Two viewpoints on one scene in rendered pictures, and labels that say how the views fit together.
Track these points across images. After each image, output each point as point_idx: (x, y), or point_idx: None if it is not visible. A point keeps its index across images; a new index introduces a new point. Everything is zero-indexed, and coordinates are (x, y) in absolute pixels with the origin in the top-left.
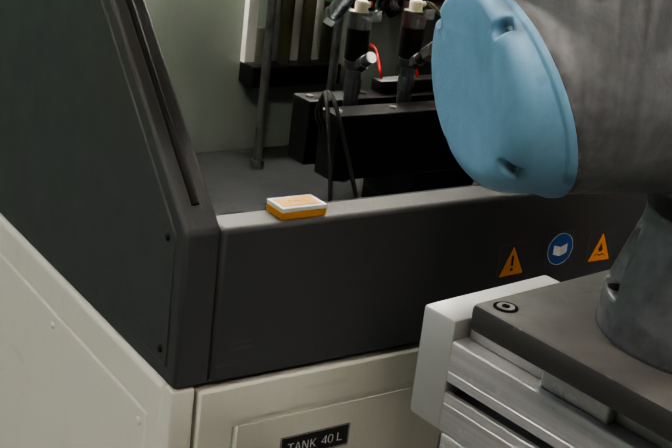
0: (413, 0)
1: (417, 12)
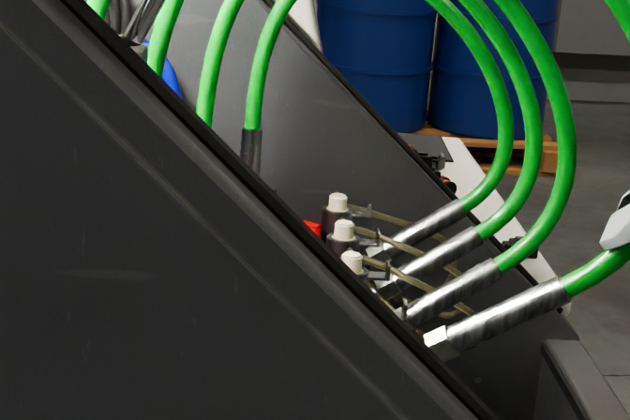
0: (354, 257)
1: (367, 273)
